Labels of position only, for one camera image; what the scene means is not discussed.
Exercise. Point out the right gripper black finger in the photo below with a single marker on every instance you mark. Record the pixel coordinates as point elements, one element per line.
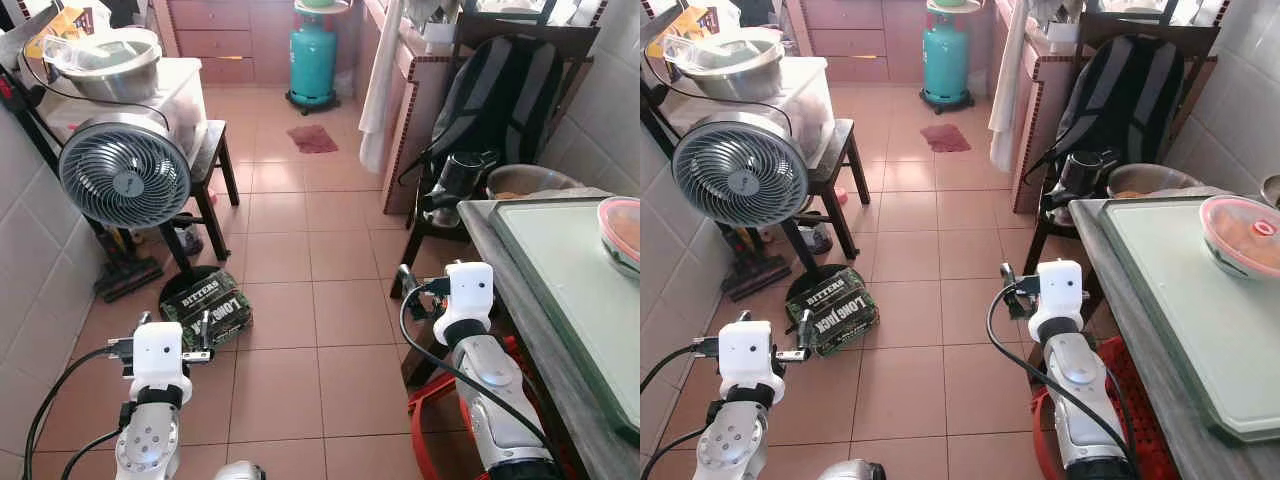
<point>404,278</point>
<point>1007,277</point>

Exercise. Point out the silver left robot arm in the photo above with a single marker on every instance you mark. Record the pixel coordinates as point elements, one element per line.
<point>148,440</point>
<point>738,440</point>

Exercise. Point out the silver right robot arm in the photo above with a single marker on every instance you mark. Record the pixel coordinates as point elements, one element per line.
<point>1078,375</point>
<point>490,380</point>

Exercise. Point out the green Long Jack Bitters box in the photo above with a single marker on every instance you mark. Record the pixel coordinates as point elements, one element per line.
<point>215,310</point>
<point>845,310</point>

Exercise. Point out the black floor vacuum head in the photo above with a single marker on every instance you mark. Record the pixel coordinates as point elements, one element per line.
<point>752,275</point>
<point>125,275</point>

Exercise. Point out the black jug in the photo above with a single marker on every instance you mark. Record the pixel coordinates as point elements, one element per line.
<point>1085,175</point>
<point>462,175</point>

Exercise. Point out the grey robot knee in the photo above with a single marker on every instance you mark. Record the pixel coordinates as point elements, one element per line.
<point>240,472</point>
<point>852,470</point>

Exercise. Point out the red plastic crate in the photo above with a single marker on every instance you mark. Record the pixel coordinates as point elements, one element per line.
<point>440,430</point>
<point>1140,400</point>

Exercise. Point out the pale green glass table pane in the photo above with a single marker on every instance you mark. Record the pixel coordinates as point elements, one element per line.
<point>1190,310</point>
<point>570,290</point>

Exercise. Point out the grey round floor fan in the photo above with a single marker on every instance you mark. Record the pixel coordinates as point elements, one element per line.
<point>125,172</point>
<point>740,172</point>

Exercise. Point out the bowl with pink-rimmed lid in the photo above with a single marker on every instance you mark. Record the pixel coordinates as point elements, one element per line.
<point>622,235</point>
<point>1240,235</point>

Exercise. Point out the steel bowl with food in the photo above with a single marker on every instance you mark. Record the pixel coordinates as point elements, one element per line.
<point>1150,180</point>
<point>530,180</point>

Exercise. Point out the dark red floor cloth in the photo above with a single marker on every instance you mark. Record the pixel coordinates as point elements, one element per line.
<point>313,139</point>
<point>945,138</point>

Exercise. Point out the pink tiled kitchen counter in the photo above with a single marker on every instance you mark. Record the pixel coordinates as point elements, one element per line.
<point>1040,120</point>
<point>410,120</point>

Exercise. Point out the dark wooden stool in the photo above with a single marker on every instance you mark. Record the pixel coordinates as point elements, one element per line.
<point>838,150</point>
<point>212,150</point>

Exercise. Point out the white hanging towel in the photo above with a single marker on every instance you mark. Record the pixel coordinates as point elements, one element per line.
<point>1008,90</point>
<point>382,90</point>

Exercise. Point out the black and grey backpack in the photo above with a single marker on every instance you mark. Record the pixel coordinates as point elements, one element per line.
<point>495,100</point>
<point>1120,100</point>

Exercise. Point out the white plastic storage container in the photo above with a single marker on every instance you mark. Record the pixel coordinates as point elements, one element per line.
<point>812,105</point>
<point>180,105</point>

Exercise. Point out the teal gas cylinder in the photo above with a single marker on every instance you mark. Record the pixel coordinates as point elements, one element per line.
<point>312,55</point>
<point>945,55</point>

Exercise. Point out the large steel basin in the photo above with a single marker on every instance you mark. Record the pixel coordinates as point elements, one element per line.
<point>110,75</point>
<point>735,72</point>

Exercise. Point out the small steel dish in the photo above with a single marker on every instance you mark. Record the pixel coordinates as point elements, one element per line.
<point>1272,190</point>

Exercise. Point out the pink wooden drawer cabinet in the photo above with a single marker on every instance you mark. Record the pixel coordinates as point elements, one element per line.
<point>860,40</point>
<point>230,40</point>

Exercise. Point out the dark wooden chair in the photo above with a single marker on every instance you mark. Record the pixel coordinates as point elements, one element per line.
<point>1200,40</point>
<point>575,40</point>

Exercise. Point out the yellow cardboard box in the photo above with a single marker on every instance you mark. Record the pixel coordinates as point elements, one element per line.
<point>690,22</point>
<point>62,25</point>

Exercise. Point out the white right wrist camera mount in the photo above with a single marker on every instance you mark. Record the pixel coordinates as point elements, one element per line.
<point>1060,292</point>
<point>468,295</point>

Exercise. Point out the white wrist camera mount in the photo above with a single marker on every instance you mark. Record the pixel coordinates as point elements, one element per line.
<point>748,358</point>
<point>468,295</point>
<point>1060,292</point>
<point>160,360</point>

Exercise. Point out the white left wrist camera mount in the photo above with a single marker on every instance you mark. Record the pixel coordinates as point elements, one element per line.
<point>160,360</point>
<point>748,358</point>

